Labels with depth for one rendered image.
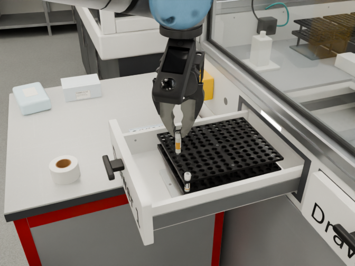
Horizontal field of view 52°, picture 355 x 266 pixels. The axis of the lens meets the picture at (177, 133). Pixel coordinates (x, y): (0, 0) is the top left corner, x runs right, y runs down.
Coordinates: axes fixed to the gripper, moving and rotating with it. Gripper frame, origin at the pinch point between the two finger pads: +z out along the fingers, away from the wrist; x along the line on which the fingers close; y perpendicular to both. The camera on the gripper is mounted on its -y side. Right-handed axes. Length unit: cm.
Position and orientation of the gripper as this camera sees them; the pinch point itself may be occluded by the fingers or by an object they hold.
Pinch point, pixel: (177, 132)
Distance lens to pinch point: 68.8
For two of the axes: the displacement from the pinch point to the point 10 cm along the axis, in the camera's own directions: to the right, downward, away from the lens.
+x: -9.8, -1.2, 1.7
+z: -0.1, 8.3, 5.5
